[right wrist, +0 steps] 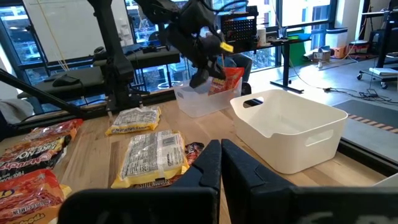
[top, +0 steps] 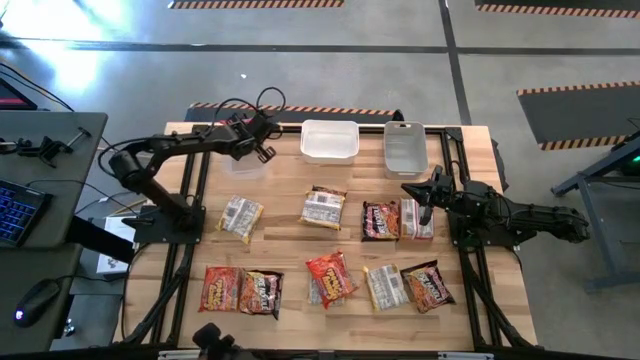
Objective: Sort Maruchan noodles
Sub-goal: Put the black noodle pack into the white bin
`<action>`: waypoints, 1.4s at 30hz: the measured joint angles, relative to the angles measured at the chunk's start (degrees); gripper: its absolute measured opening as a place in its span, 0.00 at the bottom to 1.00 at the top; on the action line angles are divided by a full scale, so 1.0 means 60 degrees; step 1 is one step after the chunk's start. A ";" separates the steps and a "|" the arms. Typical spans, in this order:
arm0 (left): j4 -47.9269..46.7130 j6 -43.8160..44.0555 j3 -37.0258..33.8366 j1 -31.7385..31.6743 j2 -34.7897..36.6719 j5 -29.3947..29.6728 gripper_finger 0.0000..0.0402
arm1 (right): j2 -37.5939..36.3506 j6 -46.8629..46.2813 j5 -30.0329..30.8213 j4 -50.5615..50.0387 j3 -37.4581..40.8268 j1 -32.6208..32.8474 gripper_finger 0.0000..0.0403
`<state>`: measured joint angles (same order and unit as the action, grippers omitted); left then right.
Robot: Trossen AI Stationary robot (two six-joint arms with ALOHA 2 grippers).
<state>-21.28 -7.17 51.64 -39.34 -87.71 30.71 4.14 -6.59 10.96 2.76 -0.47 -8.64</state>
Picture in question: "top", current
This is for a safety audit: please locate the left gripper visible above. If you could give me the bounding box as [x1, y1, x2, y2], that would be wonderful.
[245, 113, 282, 164]

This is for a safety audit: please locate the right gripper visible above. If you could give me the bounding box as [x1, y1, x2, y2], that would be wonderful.
[400, 165, 465, 227]

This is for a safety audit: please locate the dark brown Maruchan noodle pack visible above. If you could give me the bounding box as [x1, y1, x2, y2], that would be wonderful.
[361, 200, 402, 243]
[399, 259, 457, 315]
[312, 185, 348, 198]
[238, 269, 285, 321]

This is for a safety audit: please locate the clear plastic bin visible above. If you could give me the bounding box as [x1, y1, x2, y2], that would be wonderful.
[222, 119, 272, 182]

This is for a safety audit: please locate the grey plastic bin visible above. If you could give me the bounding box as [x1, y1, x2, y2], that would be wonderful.
[383, 120, 430, 181]

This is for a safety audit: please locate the white plastic bin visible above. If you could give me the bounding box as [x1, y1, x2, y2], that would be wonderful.
[299, 119, 361, 166]

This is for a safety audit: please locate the black hazard-striped floor mat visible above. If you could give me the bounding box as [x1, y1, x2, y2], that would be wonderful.
[474, 0, 640, 20]
[184, 101, 405, 125]
[167, 0, 346, 10]
[516, 80, 640, 152]

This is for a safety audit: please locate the white printed paper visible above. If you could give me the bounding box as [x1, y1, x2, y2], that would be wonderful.
[96, 214, 137, 276]

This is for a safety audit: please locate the grey metal stand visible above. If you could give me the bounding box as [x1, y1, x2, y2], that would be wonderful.
[549, 130, 640, 294]

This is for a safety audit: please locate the grey desk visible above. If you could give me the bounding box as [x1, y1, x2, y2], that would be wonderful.
[0, 111, 109, 354]

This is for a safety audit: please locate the black knobbed device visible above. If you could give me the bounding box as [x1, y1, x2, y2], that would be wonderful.
[192, 322, 246, 360]

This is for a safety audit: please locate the black device green light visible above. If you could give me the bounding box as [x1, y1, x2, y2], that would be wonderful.
[618, 142, 640, 177]

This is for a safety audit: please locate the black desk clamp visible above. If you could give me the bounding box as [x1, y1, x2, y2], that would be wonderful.
[0, 127, 94, 169]

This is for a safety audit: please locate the black monitor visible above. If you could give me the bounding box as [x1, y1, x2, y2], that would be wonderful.
[0, 78, 39, 112]

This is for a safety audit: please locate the backlit black keyboard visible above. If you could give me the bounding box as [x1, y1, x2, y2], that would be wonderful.
[0, 179, 54, 248]

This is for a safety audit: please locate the black computer mouse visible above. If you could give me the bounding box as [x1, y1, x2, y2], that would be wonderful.
[13, 278, 64, 329]

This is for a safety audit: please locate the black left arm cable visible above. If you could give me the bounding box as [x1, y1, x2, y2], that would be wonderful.
[214, 86, 287, 141]

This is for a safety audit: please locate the black aluminium rig frame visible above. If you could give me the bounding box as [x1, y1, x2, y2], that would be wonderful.
[112, 122, 540, 352]

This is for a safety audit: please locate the silver bracket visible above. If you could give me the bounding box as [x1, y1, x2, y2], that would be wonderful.
[157, 349, 217, 360]
[438, 351, 495, 360]

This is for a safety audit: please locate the black floor cable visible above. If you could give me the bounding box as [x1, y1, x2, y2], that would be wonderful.
[0, 60, 76, 113]

